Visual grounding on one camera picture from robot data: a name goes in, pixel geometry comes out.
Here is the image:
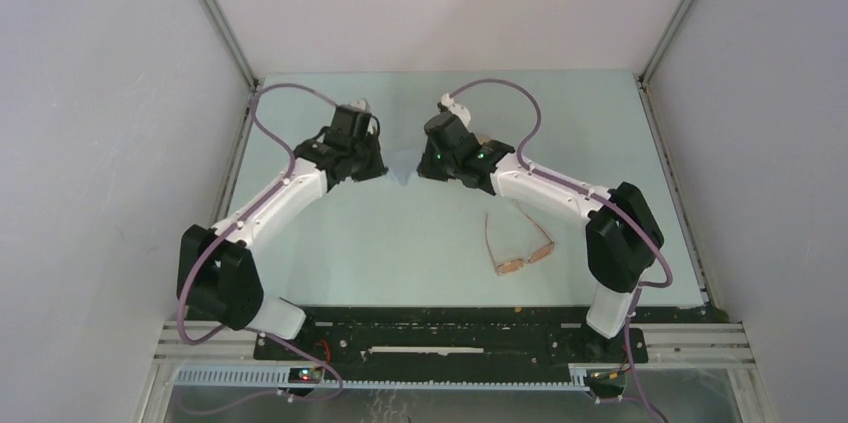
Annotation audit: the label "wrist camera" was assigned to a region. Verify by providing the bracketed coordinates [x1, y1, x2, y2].
[350, 99, 370, 112]
[437, 93, 471, 128]

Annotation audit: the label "right aluminium frame post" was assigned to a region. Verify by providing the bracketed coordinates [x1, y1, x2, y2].
[638, 0, 697, 88]

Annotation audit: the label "left controller board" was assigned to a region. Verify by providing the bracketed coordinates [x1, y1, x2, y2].
[288, 367, 324, 384]

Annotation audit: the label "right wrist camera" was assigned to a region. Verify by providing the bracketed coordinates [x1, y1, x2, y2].
[437, 93, 471, 128]

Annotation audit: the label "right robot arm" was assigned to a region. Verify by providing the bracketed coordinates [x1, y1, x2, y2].
[417, 111, 664, 361]

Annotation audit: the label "controller board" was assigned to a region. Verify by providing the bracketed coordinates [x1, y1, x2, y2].
[586, 370, 627, 387]
[288, 367, 324, 384]

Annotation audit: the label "right controller board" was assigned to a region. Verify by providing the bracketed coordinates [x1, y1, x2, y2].
[586, 370, 627, 387]

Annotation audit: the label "aluminium extrusion rail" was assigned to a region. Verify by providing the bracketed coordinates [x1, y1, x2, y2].
[635, 323, 756, 370]

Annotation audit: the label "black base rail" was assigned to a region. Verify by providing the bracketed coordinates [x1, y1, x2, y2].
[293, 307, 648, 379]

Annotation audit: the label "aluminium frame post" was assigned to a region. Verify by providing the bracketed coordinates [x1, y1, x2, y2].
[638, 0, 697, 88]
[198, 0, 259, 90]

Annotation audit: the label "light blue cleaning cloth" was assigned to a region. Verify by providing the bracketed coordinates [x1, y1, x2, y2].
[383, 149, 422, 186]

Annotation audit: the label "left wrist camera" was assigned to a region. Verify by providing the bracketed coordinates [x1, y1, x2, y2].
[350, 99, 370, 112]

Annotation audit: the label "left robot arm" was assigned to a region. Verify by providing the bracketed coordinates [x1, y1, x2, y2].
[177, 99, 387, 360]

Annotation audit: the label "orange tinted sunglasses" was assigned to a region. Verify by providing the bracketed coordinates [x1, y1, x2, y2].
[483, 200, 556, 277]

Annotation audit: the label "left aluminium frame post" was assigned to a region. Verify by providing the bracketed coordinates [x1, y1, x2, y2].
[198, 0, 259, 90]

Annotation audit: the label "white cable duct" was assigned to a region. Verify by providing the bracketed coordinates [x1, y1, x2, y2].
[174, 365, 588, 391]

